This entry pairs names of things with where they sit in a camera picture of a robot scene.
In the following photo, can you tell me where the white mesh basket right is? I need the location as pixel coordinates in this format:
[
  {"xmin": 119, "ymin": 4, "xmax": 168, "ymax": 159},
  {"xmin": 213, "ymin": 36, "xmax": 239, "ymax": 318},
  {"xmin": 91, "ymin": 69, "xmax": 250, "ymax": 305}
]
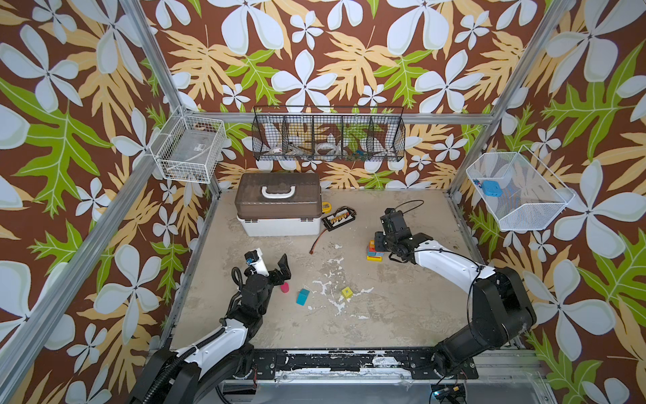
[{"xmin": 466, "ymin": 146, "xmax": 575, "ymax": 232}]

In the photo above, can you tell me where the black wire wall basket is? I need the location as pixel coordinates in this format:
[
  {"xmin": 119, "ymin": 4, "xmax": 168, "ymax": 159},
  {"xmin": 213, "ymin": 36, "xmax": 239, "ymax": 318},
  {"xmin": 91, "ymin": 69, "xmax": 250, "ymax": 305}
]
[{"xmin": 251, "ymin": 105, "xmax": 406, "ymax": 162}]

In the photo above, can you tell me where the white wire basket left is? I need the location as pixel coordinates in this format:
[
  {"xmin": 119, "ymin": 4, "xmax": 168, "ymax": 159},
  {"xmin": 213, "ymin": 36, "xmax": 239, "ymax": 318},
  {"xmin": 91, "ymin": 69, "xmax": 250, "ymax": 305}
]
[{"xmin": 151, "ymin": 115, "xmax": 228, "ymax": 183}]

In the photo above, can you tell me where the blue object in basket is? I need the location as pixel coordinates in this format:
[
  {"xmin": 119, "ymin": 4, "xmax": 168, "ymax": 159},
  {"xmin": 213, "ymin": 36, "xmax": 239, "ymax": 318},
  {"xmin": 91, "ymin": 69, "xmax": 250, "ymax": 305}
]
[{"xmin": 480, "ymin": 180, "xmax": 503, "ymax": 198}]

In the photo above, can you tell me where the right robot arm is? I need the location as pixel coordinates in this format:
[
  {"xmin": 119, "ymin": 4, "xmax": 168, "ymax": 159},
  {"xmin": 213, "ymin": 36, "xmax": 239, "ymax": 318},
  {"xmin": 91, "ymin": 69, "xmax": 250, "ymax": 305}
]
[{"xmin": 374, "ymin": 208, "xmax": 538, "ymax": 377}]

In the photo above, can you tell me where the teal triangular block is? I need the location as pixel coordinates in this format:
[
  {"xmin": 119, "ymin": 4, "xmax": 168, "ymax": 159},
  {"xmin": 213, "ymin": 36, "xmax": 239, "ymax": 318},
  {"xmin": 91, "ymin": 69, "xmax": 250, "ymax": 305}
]
[{"xmin": 296, "ymin": 289, "xmax": 310, "ymax": 306}]

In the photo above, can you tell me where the yellow green cube block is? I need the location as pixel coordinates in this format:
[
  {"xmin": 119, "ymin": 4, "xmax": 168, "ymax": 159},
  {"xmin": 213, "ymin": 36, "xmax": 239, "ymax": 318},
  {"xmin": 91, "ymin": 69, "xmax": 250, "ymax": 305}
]
[{"xmin": 342, "ymin": 287, "xmax": 353, "ymax": 299}]

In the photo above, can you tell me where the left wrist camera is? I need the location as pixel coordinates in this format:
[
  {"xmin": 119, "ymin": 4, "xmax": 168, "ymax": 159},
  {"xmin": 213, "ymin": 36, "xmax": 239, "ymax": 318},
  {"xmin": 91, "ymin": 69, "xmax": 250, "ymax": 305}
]
[{"xmin": 245, "ymin": 248, "xmax": 269, "ymax": 278}]

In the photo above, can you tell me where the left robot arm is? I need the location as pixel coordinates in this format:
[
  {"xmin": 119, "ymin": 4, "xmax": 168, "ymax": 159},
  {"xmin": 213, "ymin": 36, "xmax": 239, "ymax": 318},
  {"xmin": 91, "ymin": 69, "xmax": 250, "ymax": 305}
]
[{"xmin": 126, "ymin": 248, "xmax": 292, "ymax": 403}]

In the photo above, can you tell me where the brown lid white toolbox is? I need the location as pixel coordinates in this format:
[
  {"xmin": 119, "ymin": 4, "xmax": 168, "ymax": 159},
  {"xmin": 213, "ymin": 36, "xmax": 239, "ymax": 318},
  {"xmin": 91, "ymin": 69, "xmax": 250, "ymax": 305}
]
[{"xmin": 235, "ymin": 173, "xmax": 322, "ymax": 237}]

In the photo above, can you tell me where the black charging board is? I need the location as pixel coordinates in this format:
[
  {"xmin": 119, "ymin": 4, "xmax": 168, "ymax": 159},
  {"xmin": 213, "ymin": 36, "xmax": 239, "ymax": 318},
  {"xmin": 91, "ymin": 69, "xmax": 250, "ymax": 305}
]
[{"xmin": 322, "ymin": 206, "xmax": 357, "ymax": 232}]

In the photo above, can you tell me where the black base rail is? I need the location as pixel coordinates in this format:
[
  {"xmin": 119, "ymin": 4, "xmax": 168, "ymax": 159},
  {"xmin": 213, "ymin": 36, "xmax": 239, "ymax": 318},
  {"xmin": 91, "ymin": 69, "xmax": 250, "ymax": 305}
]
[{"xmin": 249, "ymin": 347, "xmax": 479, "ymax": 381}]

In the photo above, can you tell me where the red black cable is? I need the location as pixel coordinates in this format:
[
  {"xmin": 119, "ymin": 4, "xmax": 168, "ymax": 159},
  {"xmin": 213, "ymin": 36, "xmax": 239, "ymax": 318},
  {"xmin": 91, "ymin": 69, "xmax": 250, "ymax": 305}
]
[{"xmin": 309, "ymin": 228, "xmax": 329, "ymax": 255}]

